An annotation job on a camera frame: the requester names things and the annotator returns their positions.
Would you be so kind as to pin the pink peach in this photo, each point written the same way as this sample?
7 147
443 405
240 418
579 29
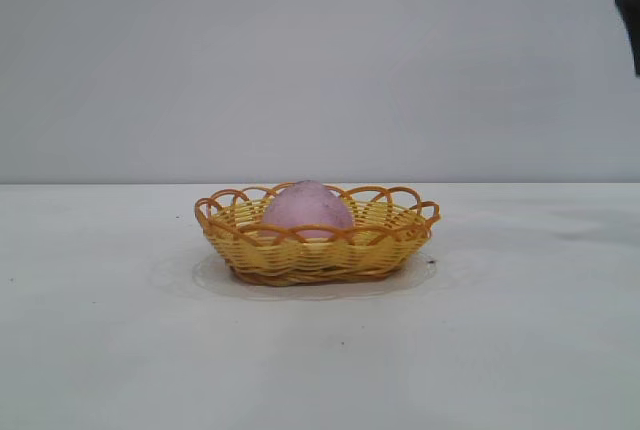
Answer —
310 210

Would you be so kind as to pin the yellow woven wicker basket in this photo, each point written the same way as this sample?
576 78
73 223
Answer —
320 255

